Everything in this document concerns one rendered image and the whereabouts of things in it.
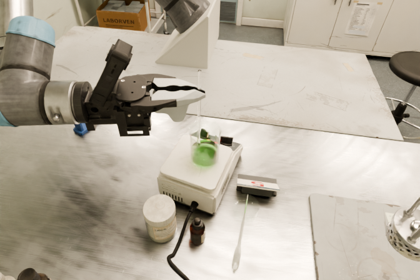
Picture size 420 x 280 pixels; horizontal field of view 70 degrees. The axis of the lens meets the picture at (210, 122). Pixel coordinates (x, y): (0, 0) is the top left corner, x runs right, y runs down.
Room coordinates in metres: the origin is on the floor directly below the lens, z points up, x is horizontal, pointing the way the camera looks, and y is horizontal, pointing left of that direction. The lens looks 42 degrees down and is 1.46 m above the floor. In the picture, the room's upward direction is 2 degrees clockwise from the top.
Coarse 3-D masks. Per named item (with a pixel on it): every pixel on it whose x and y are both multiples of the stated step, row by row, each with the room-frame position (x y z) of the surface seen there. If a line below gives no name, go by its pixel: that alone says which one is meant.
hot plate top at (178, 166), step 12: (180, 144) 0.45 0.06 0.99; (168, 156) 0.41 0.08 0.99; (180, 156) 0.41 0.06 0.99; (228, 156) 0.42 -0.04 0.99; (168, 168) 0.38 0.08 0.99; (180, 168) 0.38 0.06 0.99; (192, 168) 0.38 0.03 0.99; (216, 168) 0.39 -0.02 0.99; (180, 180) 0.35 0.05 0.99; (192, 180) 0.35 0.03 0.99; (204, 180) 0.35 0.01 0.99; (216, 180) 0.36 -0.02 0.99
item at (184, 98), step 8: (152, 96) 0.39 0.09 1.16; (160, 96) 0.39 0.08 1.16; (168, 96) 0.39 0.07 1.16; (176, 96) 0.39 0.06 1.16; (184, 96) 0.39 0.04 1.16; (192, 96) 0.40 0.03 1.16; (200, 96) 0.40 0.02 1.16; (184, 104) 0.39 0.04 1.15; (160, 112) 0.39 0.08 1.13; (168, 112) 0.39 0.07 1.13; (176, 112) 0.39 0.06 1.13; (184, 112) 0.39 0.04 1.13; (176, 120) 0.39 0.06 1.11
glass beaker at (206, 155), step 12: (204, 120) 0.44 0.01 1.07; (192, 132) 0.43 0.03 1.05; (204, 132) 0.44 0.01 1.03; (216, 132) 0.43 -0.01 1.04; (192, 144) 0.39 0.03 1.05; (204, 144) 0.38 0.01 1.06; (216, 144) 0.39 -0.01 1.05; (192, 156) 0.39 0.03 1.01; (204, 156) 0.38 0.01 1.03; (216, 156) 0.39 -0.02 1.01; (204, 168) 0.38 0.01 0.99
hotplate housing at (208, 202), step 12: (228, 168) 0.40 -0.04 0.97; (168, 180) 0.37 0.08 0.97; (228, 180) 0.40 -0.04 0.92; (168, 192) 0.36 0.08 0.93; (180, 192) 0.35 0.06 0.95; (192, 192) 0.34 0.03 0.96; (204, 192) 0.34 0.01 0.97; (216, 192) 0.34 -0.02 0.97; (192, 204) 0.33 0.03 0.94; (204, 204) 0.33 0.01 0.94; (216, 204) 0.33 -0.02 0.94
